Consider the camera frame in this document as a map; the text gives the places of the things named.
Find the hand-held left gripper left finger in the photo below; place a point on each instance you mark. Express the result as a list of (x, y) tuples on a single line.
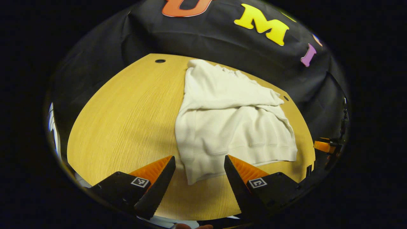
[(159, 190)]

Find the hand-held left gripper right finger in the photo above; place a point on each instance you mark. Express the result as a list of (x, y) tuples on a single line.
[(238, 187)]

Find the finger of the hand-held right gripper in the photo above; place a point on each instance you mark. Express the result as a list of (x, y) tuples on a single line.
[(324, 146)]

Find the cream white garment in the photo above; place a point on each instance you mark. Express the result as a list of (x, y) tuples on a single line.
[(229, 127)]

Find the white desk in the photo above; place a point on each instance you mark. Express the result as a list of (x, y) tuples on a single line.
[(54, 133)]

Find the black backdrop cloth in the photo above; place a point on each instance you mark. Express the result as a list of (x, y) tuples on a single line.
[(222, 41)]

